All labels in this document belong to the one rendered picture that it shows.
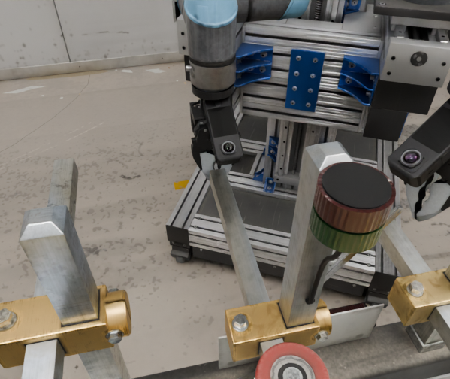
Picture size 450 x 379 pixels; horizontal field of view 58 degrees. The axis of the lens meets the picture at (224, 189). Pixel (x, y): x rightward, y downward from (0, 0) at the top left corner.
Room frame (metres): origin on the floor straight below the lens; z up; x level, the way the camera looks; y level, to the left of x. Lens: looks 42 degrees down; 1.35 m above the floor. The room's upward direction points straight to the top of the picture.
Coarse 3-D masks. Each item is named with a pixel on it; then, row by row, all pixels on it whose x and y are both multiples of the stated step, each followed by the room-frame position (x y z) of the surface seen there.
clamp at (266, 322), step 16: (256, 304) 0.30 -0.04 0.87; (272, 304) 0.30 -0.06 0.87; (320, 304) 0.30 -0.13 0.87; (256, 320) 0.27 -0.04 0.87; (272, 320) 0.27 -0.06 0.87; (320, 320) 0.28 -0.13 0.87; (240, 336) 0.25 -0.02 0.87; (256, 336) 0.25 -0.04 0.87; (272, 336) 0.25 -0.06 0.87; (288, 336) 0.26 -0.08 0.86; (304, 336) 0.26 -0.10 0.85; (320, 336) 0.26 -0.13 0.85; (240, 352) 0.24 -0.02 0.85; (256, 352) 0.25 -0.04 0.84
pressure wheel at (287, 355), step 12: (276, 348) 0.22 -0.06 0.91; (288, 348) 0.22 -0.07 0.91; (300, 348) 0.22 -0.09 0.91; (264, 360) 0.20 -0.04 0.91; (276, 360) 0.20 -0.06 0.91; (288, 360) 0.20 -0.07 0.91; (300, 360) 0.20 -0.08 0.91; (312, 360) 0.20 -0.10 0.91; (264, 372) 0.19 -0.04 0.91; (276, 372) 0.19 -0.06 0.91; (288, 372) 0.19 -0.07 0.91; (300, 372) 0.19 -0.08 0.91; (312, 372) 0.19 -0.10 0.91; (324, 372) 0.19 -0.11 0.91
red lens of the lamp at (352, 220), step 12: (324, 168) 0.26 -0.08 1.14; (324, 192) 0.23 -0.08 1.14; (324, 204) 0.22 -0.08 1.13; (336, 204) 0.22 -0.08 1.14; (324, 216) 0.22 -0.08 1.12; (336, 216) 0.21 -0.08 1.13; (348, 216) 0.21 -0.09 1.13; (360, 216) 0.21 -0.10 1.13; (372, 216) 0.21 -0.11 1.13; (384, 216) 0.21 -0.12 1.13; (348, 228) 0.21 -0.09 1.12; (360, 228) 0.21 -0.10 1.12; (372, 228) 0.21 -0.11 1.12
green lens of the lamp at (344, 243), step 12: (312, 216) 0.24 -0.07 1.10; (312, 228) 0.23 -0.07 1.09; (324, 228) 0.22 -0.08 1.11; (324, 240) 0.22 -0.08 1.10; (336, 240) 0.21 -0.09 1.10; (348, 240) 0.21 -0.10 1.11; (360, 240) 0.21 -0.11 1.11; (372, 240) 0.21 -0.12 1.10; (348, 252) 0.21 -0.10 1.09; (360, 252) 0.21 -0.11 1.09
